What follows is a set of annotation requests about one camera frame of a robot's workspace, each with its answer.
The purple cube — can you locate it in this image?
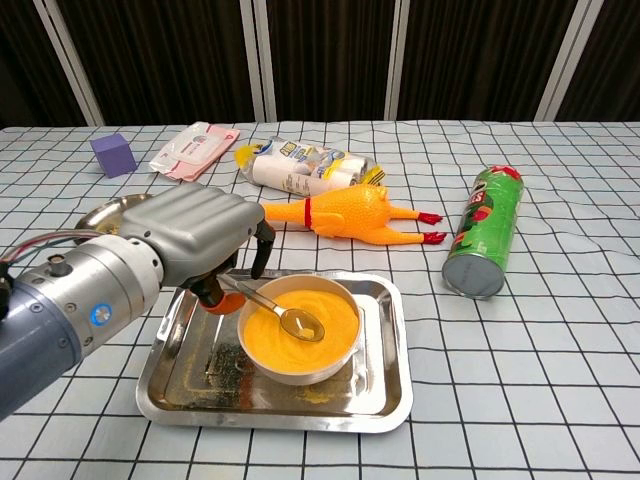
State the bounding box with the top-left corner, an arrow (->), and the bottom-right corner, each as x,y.
89,132 -> 139,179

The green chips can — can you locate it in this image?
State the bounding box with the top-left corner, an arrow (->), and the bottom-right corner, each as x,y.
441,164 -> 525,300

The orange bowl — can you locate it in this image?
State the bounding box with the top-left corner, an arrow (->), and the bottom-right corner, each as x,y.
236,277 -> 362,386

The dark folding screen partition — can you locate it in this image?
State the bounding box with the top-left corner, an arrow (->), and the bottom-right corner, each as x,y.
0,0 -> 640,129

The pink white wet wipes pack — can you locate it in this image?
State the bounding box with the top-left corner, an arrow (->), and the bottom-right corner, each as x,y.
149,120 -> 241,183

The white snack bag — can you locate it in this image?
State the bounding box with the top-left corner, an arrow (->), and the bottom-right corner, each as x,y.
234,135 -> 389,196

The orange rubber chicken toy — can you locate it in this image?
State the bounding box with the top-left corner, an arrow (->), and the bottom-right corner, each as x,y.
262,182 -> 448,247

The rectangular steel tray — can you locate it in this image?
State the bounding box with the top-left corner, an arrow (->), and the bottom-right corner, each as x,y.
135,269 -> 414,430

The checkered light blue tablecloth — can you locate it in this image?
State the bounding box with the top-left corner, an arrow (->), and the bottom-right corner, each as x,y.
0,119 -> 640,480

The round steel plate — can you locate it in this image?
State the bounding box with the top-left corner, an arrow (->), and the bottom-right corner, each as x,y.
74,193 -> 155,236

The left arm wrist cable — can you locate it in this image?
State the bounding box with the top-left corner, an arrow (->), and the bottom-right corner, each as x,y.
0,230 -> 104,266

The small metal spoon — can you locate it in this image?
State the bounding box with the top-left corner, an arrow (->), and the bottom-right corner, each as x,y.
219,277 -> 326,344

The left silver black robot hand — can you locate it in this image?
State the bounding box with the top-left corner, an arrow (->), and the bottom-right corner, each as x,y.
119,182 -> 276,314

